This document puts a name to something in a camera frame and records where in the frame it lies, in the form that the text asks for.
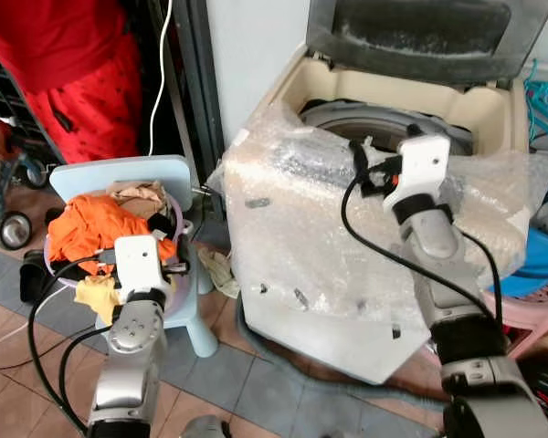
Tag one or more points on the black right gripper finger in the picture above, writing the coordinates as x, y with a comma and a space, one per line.
359, 157

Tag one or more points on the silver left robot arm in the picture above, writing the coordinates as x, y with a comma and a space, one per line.
128, 365

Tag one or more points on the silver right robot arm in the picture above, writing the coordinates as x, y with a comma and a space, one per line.
443, 265

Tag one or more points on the beige top-load washing machine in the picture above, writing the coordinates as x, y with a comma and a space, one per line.
493, 109

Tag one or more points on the person in red clothes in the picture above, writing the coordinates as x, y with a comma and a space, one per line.
64, 55

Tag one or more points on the lavender laundry basket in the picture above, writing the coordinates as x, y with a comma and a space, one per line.
184, 274

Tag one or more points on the crumpled beige floor rag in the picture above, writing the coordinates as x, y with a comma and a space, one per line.
219, 272

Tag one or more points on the beige brown garment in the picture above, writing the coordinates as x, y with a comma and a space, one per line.
137, 196

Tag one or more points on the light blue plastic chair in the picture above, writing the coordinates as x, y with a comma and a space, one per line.
173, 173

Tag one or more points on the yellow cloth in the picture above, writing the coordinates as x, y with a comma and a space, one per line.
99, 297

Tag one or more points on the orange garment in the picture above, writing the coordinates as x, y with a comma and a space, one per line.
87, 228

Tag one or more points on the clear bubble wrap sheet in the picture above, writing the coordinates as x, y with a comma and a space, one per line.
292, 228

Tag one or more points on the black garment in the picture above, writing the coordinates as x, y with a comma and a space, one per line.
38, 274

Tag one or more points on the child tricycle with black wheel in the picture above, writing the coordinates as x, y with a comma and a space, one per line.
14, 228

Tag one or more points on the grey robot leg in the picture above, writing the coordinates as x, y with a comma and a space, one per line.
204, 427

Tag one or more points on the blue plastic basin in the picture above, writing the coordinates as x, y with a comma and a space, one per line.
541, 260

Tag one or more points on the pink plastic stool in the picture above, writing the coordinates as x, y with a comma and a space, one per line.
530, 315

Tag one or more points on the black crate with red items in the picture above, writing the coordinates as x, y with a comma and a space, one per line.
546, 388

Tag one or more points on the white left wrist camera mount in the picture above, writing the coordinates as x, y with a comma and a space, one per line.
139, 265

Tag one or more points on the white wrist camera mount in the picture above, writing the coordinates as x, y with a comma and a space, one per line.
425, 162
139, 265

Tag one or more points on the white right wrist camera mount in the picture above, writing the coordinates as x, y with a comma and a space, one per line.
425, 162

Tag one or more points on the dark door frame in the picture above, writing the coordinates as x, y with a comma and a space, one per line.
196, 100

